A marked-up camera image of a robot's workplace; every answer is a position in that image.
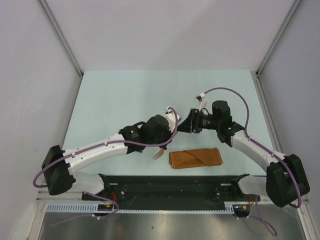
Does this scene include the left aluminium corner post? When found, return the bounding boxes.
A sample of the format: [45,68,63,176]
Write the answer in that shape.
[36,0,84,79]

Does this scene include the aluminium corner post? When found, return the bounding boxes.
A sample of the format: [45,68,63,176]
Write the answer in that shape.
[255,0,304,77]
[36,0,84,79]

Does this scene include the right aluminium side rail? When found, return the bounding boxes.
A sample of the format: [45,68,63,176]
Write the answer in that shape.
[250,71,284,153]

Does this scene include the aluminium front rail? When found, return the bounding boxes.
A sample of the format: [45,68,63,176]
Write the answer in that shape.
[36,183,311,204]

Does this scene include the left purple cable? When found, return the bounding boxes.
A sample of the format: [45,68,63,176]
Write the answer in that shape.
[33,106,180,227]

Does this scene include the purple cable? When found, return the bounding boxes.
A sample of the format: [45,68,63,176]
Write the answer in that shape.
[195,87,302,237]
[33,106,180,227]

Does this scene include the right aluminium corner post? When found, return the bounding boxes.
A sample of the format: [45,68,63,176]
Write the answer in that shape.
[255,0,304,77]

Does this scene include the orange cloth napkin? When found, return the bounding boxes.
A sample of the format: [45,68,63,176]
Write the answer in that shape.
[169,148,223,169]

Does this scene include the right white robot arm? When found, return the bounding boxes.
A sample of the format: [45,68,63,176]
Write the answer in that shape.
[177,100,310,208]

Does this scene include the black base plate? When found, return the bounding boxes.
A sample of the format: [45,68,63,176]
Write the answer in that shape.
[81,175,256,212]

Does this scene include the white slotted cable duct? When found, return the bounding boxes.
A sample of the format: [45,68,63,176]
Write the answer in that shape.
[46,203,234,214]

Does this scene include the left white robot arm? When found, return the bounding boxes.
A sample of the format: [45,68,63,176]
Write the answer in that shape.
[40,107,181,200]

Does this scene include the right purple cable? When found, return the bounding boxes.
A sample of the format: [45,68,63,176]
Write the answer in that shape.
[195,87,302,237]

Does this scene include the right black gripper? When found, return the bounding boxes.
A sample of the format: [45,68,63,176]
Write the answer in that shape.
[175,108,220,134]

